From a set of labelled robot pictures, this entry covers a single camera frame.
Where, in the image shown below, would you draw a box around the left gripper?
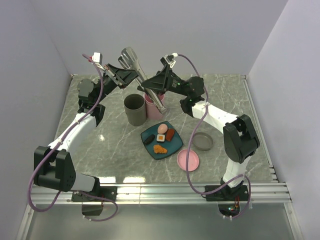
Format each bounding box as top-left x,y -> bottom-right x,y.
95,63 -> 141,104

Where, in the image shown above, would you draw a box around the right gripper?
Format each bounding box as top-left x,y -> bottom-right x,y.
137,64 -> 190,98

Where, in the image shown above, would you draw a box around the metal serving tongs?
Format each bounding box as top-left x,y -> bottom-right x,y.
118,47 -> 167,114

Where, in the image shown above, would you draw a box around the orange fried chicken piece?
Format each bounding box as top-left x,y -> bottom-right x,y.
153,144 -> 168,154

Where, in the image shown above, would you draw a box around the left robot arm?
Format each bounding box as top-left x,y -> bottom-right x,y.
33,64 -> 138,201

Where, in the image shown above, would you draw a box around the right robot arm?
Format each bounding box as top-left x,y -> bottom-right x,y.
141,65 -> 260,200

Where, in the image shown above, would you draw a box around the pink cylindrical container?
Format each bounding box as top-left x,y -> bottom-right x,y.
144,93 -> 163,120

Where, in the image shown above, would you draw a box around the grey cylindrical container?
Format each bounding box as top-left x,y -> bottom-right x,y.
123,94 -> 147,127

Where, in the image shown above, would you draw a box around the brown egg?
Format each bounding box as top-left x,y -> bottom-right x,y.
157,123 -> 168,135

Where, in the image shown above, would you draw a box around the red-brown meat piece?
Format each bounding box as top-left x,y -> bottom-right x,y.
165,128 -> 176,142

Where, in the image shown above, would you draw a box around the sushi roll piece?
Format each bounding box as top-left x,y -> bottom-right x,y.
156,134 -> 166,143

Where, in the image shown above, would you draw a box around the dark seaweed roll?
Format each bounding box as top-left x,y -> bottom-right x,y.
143,134 -> 156,145

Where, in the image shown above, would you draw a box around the grey round lid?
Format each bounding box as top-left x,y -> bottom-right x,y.
192,132 -> 214,151

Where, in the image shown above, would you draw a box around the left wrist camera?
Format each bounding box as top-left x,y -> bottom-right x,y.
91,52 -> 103,65

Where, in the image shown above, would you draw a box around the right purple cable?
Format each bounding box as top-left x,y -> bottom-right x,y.
176,53 -> 252,221

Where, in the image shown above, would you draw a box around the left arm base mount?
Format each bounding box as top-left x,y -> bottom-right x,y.
71,186 -> 119,222

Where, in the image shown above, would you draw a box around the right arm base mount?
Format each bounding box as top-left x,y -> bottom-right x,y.
201,181 -> 251,220

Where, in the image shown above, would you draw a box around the aluminium rail frame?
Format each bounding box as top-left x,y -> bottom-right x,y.
16,74 -> 305,240

